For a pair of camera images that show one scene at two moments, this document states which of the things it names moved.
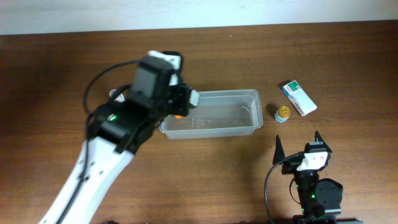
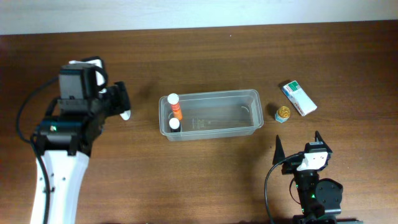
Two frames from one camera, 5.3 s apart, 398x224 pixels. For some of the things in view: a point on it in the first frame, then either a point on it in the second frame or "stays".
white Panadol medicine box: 300,98 stays
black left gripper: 178,94 -> 120,98
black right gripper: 291,165 stays
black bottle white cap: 194,98 -> 175,125
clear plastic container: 219,113 stays
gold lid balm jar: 282,114 stays
